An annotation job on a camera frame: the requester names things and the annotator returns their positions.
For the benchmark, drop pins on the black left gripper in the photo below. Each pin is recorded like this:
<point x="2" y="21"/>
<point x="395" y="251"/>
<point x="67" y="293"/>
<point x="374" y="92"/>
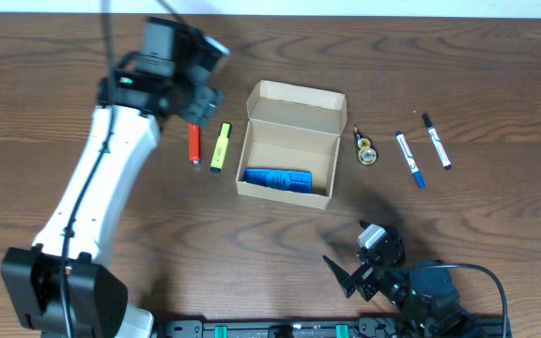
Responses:
<point x="204" y="104"/>

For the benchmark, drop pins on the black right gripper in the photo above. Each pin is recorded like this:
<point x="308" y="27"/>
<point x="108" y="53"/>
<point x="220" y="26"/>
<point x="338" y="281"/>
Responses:
<point x="364" y="276"/>

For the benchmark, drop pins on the red stapler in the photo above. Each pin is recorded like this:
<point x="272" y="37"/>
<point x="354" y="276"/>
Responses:
<point x="194" y="144"/>

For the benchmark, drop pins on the blue whiteboard duster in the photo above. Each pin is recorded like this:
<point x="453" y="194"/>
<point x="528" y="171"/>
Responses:
<point x="280" y="179"/>

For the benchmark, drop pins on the yellow highlighter pen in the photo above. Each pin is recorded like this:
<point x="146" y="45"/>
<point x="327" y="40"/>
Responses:
<point x="220" y="149"/>

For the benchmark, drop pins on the blue whiteboard marker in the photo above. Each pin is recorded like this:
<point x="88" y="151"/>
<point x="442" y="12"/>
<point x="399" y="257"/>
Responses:
<point x="416" y="173"/>

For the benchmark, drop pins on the black yellow correction tape dispenser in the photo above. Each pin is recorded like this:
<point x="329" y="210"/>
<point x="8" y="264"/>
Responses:
<point x="365" y="151"/>

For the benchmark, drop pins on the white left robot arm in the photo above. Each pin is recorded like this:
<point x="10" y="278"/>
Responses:
<point x="61" y="285"/>

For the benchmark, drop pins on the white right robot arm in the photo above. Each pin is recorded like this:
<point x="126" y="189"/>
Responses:
<point x="426" y="297"/>

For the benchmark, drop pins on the brown cardboard box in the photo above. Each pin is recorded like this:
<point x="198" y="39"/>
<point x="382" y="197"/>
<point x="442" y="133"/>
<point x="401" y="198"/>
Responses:
<point x="293" y="127"/>

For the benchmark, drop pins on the black whiteboard marker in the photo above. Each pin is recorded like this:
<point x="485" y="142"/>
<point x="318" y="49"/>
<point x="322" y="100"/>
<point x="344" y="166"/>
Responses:
<point x="436" y="141"/>

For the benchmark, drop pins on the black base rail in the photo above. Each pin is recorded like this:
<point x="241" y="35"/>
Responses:
<point x="363" y="327"/>

